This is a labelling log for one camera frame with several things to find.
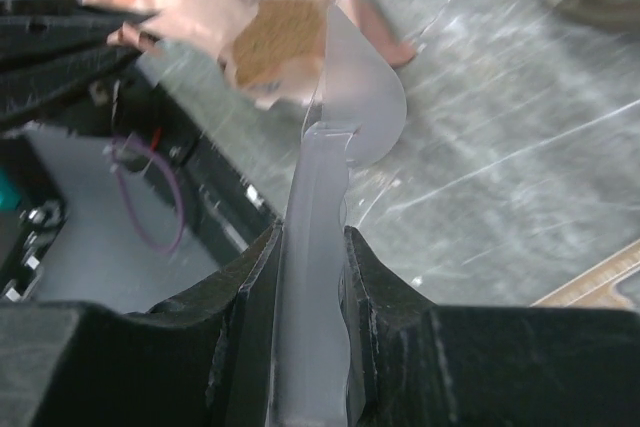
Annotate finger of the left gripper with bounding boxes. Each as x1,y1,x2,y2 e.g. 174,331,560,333
1,45,141,122
1,0,150,72

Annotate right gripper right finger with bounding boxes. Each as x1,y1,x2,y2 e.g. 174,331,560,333
345,227,639,426

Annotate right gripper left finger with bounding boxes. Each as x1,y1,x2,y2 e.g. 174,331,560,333
1,225,282,426

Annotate clear plastic scoop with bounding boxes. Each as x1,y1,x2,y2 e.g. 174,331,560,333
267,5,407,426

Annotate clean litter granules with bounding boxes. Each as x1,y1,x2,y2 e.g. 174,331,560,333
231,0,328,87

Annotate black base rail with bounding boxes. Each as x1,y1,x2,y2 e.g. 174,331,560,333
1,68,275,312

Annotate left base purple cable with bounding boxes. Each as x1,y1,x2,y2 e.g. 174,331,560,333
104,131,185,255

